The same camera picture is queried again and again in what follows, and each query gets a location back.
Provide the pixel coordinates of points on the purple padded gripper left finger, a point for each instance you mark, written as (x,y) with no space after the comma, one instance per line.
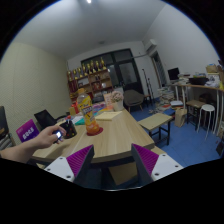
(73,168)

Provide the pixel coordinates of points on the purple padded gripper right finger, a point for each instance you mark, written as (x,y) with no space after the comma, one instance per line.
(151,166)

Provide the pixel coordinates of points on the small lit handheld device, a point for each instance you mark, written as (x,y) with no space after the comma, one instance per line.
(58,134)

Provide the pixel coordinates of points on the person's left forearm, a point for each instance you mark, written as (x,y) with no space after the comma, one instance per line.
(20,153)

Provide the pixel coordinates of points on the person's left hand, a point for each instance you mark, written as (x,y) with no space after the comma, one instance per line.
(48,136)

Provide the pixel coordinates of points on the black mug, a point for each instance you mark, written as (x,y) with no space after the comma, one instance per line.
(69,128)

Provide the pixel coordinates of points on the low wooden bench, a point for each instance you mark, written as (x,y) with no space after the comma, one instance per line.
(158,124)

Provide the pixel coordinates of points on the wooden table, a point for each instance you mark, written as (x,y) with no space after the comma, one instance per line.
(112,164)

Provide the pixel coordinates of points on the red round coaster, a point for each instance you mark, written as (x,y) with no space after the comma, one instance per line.
(95,133)

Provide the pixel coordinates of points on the black office chair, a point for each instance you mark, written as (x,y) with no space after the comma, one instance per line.
(45,119)

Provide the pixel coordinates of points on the purple sign board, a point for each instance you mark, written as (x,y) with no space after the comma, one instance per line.
(27,131)

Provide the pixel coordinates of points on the brown paper bag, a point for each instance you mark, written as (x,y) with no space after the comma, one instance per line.
(180,117)

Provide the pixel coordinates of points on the wooden box on table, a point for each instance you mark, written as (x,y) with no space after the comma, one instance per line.
(107,116)

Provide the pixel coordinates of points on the orange juice plastic bottle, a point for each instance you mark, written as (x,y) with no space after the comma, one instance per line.
(85,107)

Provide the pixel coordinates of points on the grey armchair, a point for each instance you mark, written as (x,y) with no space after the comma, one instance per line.
(133,98)

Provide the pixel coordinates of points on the stack of books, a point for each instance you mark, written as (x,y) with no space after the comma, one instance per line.
(166,96)

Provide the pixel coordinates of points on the wooden stool under desk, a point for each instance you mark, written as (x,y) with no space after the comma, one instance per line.
(193,110)

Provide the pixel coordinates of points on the microphone stand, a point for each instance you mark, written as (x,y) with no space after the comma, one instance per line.
(148,86)

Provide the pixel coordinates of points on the flower pot with pink flowers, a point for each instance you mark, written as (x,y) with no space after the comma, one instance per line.
(117,100)

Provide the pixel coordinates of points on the white round stool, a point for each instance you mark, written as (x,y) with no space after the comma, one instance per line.
(206,113)

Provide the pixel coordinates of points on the wooden shelf with trophies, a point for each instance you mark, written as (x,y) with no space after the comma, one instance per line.
(93,77)

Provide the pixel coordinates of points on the black computer monitor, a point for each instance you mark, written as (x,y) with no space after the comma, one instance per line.
(173,74)

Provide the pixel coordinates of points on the black tray on desk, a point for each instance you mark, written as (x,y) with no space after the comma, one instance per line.
(198,80)

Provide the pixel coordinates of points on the dark double door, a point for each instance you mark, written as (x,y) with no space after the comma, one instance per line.
(122,68)

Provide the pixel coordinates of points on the cardboard box on desk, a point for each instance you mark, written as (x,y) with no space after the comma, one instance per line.
(211,69)

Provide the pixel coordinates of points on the white air conditioner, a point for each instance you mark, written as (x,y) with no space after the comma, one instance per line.
(151,44)

